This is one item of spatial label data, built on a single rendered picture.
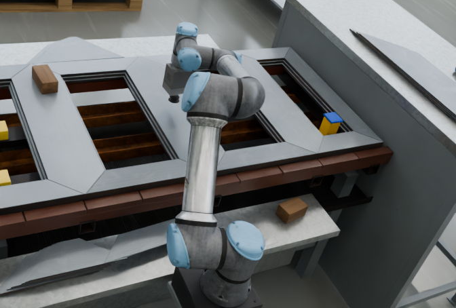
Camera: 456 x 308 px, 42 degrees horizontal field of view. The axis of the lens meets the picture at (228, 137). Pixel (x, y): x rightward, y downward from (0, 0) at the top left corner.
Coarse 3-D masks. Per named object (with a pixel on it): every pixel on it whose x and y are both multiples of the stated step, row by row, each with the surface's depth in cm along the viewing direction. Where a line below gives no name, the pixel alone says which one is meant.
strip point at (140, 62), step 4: (136, 60) 246; (140, 60) 247; (144, 60) 247; (148, 60) 248; (132, 64) 243; (136, 64) 243; (140, 64) 244; (144, 64) 245; (148, 64) 245; (152, 64) 246; (156, 64) 247; (160, 64) 247; (128, 68) 240; (132, 68) 241; (136, 68) 241; (140, 68) 242
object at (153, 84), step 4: (136, 80) 234; (140, 80) 235; (144, 80) 236; (148, 80) 236; (152, 80) 237; (156, 80) 237; (160, 80) 238; (136, 84) 232; (140, 84) 233; (144, 84) 233; (148, 84) 234; (152, 84) 235; (156, 84) 235; (160, 84) 236; (140, 88) 231; (144, 88) 231; (148, 88) 232; (152, 88) 232; (156, 88) 233; (160, 88) 233
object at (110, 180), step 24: (96, 72) 233; (120, 72) 238; (288, 72) 272; (312, 96) 258; (24, 120) 203; (264, 120) 234; (168, 144) 209; (120, 168) 192; (144, 168) 195; (168, 168) 197; (240, 168) 207; (96, 192) 182; (120, 192) 186
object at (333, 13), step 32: (288, 0) 287; (320, 0) 287; (352, 0) 296; (384, 0) 306; (384, 32) 274; (416, 32) 282; (384, 64) 247; (448, 64) 261; (416, 96) 231; (448, 128) 217
